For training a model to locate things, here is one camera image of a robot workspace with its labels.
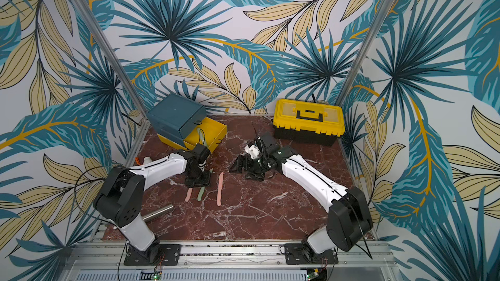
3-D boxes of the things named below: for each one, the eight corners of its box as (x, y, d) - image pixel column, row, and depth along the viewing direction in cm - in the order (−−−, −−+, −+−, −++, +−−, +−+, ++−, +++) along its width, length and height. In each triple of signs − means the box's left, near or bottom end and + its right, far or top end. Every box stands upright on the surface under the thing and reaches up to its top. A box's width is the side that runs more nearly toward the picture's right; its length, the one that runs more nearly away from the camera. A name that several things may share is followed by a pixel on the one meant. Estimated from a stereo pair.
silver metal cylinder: (145, 222, 82) (142, 220, 80) (144, 218, 83) (142, 216, 81) (174, 209, 86) (172, 207, 84) (173, 205, 87) (171, 203, 85)
